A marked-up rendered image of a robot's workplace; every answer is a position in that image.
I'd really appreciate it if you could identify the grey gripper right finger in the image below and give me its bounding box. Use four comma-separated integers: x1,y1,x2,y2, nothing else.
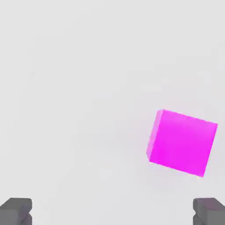
192,197,225,225

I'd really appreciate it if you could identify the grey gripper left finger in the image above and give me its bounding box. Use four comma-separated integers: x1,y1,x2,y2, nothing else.
0,197,33,225

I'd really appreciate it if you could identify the small magenta cube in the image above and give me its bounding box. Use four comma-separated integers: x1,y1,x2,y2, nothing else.
146,109,219,178

